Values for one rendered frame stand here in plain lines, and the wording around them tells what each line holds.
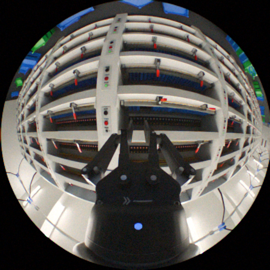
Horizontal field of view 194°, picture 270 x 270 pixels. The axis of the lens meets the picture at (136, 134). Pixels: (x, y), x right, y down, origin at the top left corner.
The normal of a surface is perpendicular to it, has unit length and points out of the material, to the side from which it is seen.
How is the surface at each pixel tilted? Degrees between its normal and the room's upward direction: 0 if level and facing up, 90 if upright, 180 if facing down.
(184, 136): 106
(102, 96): 90
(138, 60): 16
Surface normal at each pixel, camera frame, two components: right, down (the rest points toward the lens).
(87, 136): -0.01, -0.04
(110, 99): -0.01, 0.24
